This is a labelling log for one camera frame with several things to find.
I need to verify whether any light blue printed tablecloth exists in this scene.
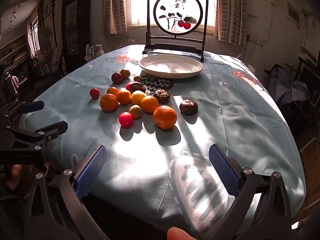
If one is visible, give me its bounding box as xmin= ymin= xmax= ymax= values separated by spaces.
xmin=19 ymin=44 xmax=307 ymax=232

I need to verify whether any pile of grey clothes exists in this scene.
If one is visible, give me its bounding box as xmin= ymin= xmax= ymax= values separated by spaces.
xmin=268 ymin=64 xmax=311 ymax=107

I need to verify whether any small tan fruit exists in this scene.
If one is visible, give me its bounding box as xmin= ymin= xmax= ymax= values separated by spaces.
xmin=129 ymin=104 xmax=142 ymax=119

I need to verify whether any window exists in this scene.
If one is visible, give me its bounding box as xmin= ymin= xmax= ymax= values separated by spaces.
xmin=129 ymin=0 xmax=218 ymax=28

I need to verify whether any person's left hand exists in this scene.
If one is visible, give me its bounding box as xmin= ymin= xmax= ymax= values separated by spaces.
xmin=5 ymin=164 xmax=23 ymax=191

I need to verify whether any bookshelf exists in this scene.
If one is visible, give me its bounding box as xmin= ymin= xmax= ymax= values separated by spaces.
xmin=0 ymin=34 xmax=31 ymax=72

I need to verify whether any painted round table screen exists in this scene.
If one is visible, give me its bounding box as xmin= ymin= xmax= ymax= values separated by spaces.
xmin=142 ymin=0 xmax=209 ymax=63

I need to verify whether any large orange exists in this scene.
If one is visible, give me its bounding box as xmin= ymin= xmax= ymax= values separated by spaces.
xmin=153 ymin=105 xmax=177 ymax=130

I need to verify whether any yellow citrus fruit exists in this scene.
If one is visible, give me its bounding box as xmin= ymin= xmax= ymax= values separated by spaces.
xmin=131 ymin=90 xmax=147 ymax=107

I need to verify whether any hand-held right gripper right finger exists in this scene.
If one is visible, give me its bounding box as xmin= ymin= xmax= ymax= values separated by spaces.
xmin=208 ymin=143 xmax=293 ymax=240

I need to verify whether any checked curtain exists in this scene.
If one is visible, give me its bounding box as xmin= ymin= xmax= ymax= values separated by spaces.
xmin=216 ymin=0 xmax=248 ymax=46
xmin=104 ymin=0 xmax=128 ymax=35

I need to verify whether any dark framed wall scroll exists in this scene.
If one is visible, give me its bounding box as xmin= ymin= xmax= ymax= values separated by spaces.
xmin=61 ymin=0 xmax=92 ymax=68

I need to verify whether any white oval plate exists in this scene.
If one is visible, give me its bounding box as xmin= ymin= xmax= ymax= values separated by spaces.
xmin=138 ymin=54 xmax=204 ymax=79

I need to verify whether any person's right hand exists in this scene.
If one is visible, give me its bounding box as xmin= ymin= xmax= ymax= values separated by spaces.
xmin=167 ymin=227 xmax=198 ymax=240

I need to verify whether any standing fan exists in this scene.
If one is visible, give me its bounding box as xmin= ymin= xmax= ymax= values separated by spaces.
xmin=39 ymin=26 xmax=54 ymax=53

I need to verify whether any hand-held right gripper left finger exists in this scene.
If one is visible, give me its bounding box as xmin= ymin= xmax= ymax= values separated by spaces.
xmin=24 ymin=144 xmax=108 ymax=240

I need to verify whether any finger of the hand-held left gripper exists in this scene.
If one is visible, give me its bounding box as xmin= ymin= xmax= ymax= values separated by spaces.
xmin=0 ymin=100 xmax=45 ymax=128
xmin=10 ymin=120 xmax=68 ymax=153

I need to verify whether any dark red apple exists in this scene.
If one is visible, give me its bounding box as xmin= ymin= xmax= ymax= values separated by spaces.
xmin=111 ymin=72 xmax=123 ymax=85

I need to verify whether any wooden coat rack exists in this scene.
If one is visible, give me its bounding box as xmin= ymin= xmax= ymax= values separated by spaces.
xmin=49 ymin=0 xmax=59 ymax=48

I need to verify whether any white jug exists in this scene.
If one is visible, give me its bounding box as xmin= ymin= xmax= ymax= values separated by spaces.
xmin=89 ymin=44 xmax=105 ymax=61

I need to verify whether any dark brown round fruit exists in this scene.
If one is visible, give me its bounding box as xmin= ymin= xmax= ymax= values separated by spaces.
xmin=179 ymin=99 xmax=198 ymax=116
xmin=153 ymin=89 xmax=171 ymax=103
xmin=129 ymin=82 xmax=146 ymax=94

